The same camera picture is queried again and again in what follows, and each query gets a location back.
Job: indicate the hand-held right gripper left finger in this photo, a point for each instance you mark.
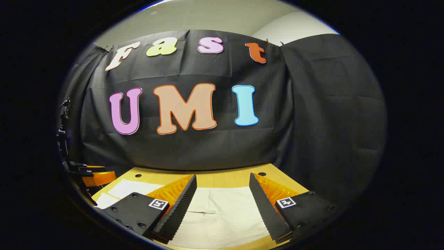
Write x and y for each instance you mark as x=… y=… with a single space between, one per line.
x=180 y=208

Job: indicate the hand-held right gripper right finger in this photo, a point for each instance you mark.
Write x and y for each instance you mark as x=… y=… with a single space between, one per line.
x=265 y=208

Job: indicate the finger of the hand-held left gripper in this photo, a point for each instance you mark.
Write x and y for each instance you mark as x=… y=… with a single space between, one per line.
x=100 y=177

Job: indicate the white jeans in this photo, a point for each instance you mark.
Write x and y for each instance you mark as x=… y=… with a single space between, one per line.
x=222 y=215

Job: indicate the black backdrop cloth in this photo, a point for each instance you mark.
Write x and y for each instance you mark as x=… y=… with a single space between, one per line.
x=208 y=149

